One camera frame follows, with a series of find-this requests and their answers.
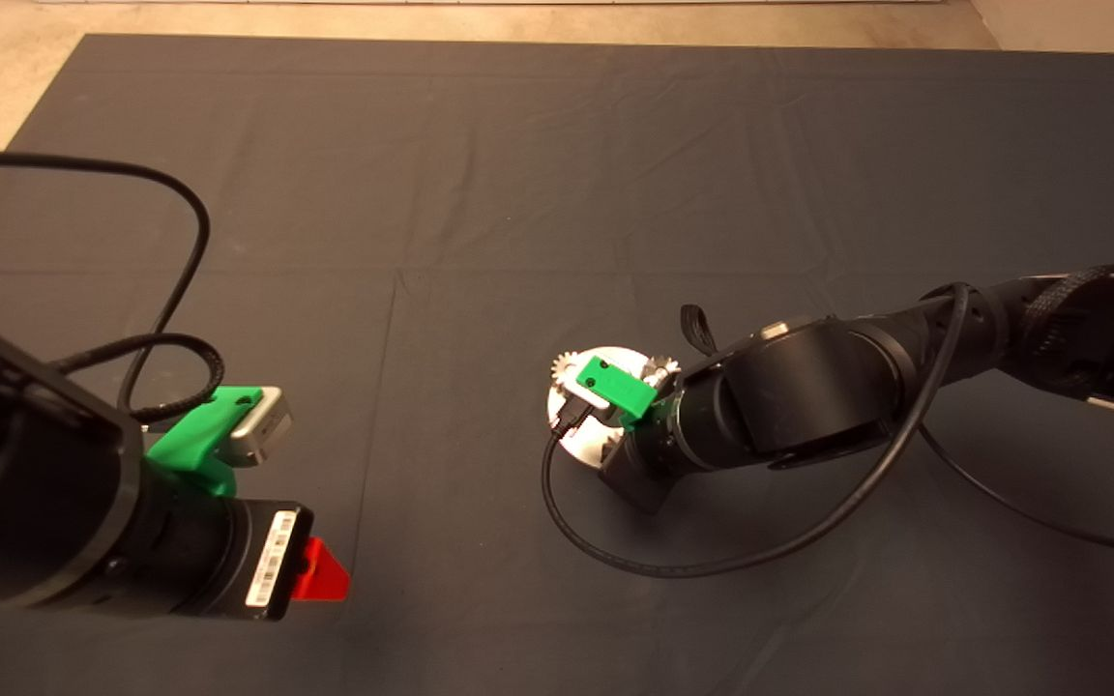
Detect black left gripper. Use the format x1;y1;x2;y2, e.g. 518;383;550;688
139;493;351;622

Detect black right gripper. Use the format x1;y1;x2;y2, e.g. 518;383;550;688
599;411;689;515

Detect round metal carrier plate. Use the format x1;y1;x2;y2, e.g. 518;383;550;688
547;346;682;473

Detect dark grey table cloth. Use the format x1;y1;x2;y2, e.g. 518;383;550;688
0;36;1114;696

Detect green right camera mount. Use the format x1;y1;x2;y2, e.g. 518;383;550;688
576;355;660;433

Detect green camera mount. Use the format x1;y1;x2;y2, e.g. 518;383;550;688
146;386;264;498
576;355;660;433

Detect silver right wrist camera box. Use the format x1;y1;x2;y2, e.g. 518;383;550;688
562;372;621;423

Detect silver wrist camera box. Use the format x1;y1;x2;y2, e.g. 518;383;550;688
228;387;294;469
562;372;621;423

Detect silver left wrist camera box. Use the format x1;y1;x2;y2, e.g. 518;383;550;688
228;387;294;469

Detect green left camera mount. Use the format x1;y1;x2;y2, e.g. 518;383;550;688
146;386;264;498

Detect braided black left arm cable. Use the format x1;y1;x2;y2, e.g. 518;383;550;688
52;333;227;424

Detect smooth black left camera cable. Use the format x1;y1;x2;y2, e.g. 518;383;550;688
0;151;212;412

